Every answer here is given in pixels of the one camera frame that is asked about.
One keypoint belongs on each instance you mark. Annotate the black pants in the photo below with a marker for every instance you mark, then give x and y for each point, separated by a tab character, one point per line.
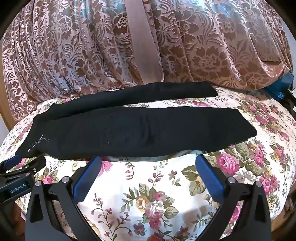
112	123

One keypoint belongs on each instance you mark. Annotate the brown floral curtain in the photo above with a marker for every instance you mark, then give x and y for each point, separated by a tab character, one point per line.
55	49

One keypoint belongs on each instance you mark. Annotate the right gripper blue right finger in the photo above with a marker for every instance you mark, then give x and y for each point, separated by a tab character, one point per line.
253	221

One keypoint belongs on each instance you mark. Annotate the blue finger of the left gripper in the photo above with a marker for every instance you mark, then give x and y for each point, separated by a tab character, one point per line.
11	162

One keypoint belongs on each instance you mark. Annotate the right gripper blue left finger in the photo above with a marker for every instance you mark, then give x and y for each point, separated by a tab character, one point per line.
42	222

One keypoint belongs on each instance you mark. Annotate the floral bed sheet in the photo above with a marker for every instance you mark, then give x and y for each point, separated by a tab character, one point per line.
167	200

